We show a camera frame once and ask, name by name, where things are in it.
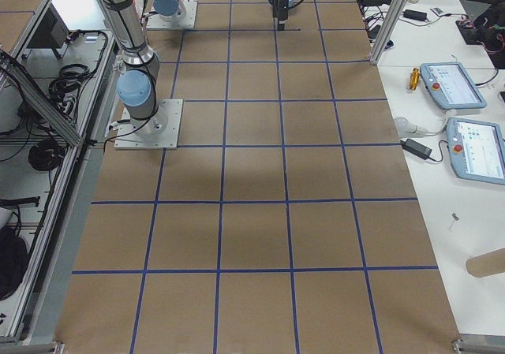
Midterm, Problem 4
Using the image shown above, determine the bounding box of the yellow brass tool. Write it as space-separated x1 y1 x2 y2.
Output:
409 68 420 91

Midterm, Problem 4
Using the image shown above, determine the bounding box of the white light bulb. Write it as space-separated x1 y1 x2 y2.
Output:
394 117 437 138

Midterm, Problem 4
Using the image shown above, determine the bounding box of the far teach pendant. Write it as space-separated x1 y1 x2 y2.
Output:
420 62 487 110

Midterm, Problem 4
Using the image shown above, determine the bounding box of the teach pendant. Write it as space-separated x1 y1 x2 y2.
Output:
446 117 504 185
420 62 487 110

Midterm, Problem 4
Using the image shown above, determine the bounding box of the black power adapter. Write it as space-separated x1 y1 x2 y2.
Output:
400 138 432 160

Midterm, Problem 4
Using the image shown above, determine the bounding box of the near teach pendant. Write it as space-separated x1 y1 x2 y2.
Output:
446 117 504 185

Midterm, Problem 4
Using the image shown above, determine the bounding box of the cardboard tube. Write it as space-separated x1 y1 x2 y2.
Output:
466 248 505 278

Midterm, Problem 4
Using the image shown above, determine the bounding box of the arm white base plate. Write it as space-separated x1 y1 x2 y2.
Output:
147 0 198 31
114 99 183 150

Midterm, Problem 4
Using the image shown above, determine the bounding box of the aluminium frame post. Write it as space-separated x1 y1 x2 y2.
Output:
368 0 407 65

